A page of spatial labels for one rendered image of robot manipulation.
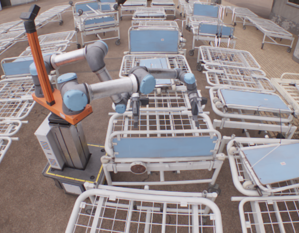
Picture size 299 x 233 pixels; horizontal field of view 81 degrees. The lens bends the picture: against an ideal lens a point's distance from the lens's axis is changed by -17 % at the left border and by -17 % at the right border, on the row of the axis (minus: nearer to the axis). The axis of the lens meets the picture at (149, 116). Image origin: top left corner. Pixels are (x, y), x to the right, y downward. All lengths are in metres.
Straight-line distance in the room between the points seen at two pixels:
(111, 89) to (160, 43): 2.06
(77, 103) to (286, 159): 1.48
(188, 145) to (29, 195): 1.54
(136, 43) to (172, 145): 2.01
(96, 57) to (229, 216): 1.61
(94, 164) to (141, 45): 1.94
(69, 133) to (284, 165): 1.55
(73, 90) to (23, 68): 2.09
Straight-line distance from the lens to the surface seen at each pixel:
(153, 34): 3.06
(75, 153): 1.65
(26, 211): 2.10
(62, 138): 1.58
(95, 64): 1.30
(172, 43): 3.12
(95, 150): 1.90
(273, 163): 1.62
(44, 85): 1.34
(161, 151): 1.42
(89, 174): 1.74
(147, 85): 1.19
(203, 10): 6.31
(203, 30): 4.36
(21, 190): 2.25
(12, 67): 3.18
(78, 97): 1.06
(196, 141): 1.39
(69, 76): 1.19
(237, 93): 2.27
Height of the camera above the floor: 1.64
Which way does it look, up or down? 39 degrees down
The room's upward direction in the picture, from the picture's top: straight up
